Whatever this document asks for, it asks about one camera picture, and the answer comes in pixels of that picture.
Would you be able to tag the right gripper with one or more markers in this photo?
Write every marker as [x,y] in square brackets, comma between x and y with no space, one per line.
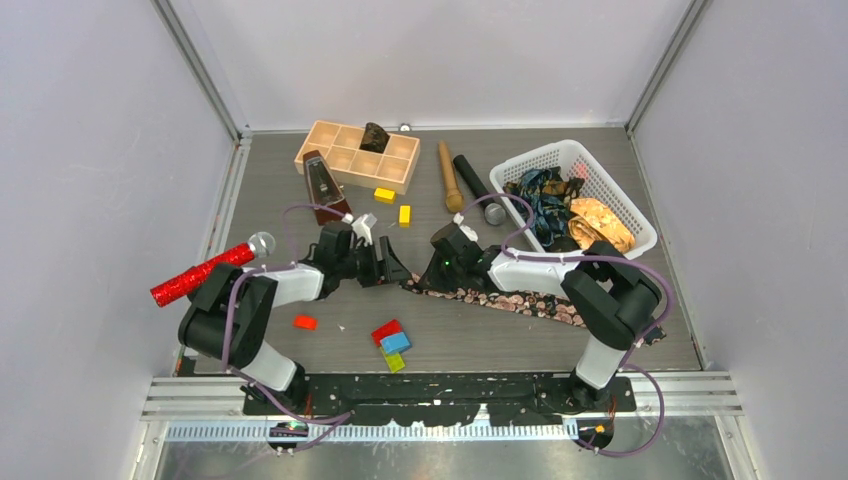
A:
[434,277]

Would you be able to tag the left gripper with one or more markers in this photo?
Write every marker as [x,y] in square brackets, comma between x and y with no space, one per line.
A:
[394,271]

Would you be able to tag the black pink floral tie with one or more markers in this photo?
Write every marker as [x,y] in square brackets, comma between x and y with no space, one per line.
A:
[537,305]

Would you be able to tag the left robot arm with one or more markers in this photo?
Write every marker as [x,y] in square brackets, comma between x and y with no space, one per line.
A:
[229,312]

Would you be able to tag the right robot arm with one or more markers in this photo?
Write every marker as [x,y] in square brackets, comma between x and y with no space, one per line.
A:
[615,297]

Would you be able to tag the red toy brick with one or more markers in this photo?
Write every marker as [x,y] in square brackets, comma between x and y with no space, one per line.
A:
[390,328]

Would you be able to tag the black microphone silver head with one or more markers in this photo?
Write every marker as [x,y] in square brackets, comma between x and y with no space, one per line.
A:
[494,214]

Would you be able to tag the yellow block upright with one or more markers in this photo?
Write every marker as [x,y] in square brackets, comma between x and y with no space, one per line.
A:
[404,216]

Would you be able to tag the blue toy brick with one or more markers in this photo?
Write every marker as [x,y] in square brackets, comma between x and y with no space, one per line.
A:
[395,343]

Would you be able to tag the yellow block near tray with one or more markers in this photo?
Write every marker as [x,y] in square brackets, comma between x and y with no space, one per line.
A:
[384,195]

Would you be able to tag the yellow green translucent brick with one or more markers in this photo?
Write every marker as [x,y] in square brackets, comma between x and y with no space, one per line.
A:
[394,361]

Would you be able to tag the orange red small brick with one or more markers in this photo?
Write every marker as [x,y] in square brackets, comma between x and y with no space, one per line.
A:
[305,322]

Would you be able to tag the brown wooden metronome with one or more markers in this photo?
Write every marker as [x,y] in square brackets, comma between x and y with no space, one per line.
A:
[323,189]

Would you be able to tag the blue patterned tie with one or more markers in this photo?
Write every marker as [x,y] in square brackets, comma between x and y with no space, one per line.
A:
[550,196]

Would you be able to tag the wooden compartment tray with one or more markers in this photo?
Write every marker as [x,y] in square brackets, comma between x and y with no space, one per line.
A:
[339,146]

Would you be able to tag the dark rolled tie in tray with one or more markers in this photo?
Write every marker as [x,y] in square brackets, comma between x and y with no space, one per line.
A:
[375,138]

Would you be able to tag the red glitter microphone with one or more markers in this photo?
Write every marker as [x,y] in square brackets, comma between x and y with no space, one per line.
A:
[259,245]

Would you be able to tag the orange gold tie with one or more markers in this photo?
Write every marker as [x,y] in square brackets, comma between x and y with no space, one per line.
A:
[591,221]

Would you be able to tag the white plastic basket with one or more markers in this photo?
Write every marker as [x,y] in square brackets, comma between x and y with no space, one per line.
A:
[573,159]

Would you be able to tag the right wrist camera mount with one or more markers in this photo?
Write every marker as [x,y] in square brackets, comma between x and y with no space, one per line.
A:
[469,232]

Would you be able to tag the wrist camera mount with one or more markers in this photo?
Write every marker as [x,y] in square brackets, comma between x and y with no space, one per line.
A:
[469,232]
[362,226]

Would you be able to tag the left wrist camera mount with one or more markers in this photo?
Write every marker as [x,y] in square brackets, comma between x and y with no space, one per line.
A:
[362,226]

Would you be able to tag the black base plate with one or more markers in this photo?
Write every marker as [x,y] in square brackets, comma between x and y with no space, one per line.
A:
[443,399]

